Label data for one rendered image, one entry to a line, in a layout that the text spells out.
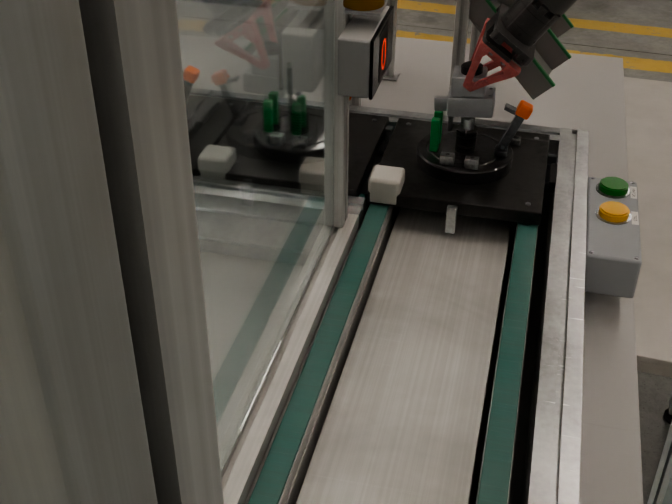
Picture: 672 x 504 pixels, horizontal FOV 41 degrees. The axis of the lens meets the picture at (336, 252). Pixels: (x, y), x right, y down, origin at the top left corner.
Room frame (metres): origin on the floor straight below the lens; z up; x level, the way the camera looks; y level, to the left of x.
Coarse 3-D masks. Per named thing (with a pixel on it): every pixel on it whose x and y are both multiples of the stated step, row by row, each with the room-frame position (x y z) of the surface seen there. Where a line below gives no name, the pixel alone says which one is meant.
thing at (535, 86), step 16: (480, 0) 1.40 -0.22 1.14; (496, 0) 1.51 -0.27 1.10; (512, 0) 1.51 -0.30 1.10; (480, 16) 1.40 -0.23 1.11; (480, 32) 1.40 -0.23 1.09; (544, 48) 1.48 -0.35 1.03; (560, 48) 1.47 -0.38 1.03; (544, 64) 1.47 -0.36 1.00; (560, 64) 1.47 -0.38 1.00; (528, 80) 1.36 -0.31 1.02; (544, 80) 1.35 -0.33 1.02
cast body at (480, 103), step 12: (456, 72) 1.18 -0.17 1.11; (480, 72) 1.17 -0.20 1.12; (456, 84) 1.16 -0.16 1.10; (444, 96) 1.19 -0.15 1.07; (456, 96) 1.16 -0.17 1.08; (468, 96) 1.16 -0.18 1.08; (480, 96) 1.16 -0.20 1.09; (492, 96) 1.16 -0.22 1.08; (444, 108) 1.18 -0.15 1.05; (456, 108) 1.16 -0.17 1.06; (468, 108) 1.16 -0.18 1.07; (480, 108) 1.16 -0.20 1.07; (492, 108) 1.15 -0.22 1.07
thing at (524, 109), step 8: (520, 104) 1.16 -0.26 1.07; (528, 104) 1.17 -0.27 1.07; (512, 112) 1.16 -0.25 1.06; (520, 112) 1.16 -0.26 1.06; (528, 112) 1.15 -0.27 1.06; (512, 120) 1.17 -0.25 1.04; (520, 120) 1.16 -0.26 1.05; (512, 128) 1.16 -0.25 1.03; (504, 136) 1.16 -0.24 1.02; (512, 136) 1.16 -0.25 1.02; (504, 144) 1.16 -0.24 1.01
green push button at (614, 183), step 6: (600, 180) 1.13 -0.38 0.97; (606, 180) 1.13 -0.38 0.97; (612, 180) 1.13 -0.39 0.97; (618, 180) 1.13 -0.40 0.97; (624, 180) 1.13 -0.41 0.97; (600, 186) 1.12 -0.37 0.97; (606, 186) 1.11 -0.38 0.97; (612, 186) 1.11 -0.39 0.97; (618, 186) 1.11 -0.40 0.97; (624, 186) 1.11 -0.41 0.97; (606, 192) 1.10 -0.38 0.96; (612, 192) 1.10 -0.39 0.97; (618, 192) 1.10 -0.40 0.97; (624, 192) 1.10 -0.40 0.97
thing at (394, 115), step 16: (352, 112) 1.37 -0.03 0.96; (368, 112) 1.37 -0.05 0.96; (384, 112) 1.37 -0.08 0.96; (400, 112) 1.37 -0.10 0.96; (416, 112) 1.37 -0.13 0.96; (496, 128) 1.31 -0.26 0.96; (528, 128) 1.31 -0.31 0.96; (544, 128) 1.31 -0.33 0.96; (368, 176) 1.23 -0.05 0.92; (544, 192) 1.27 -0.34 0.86; (352, 208) 1.06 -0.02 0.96
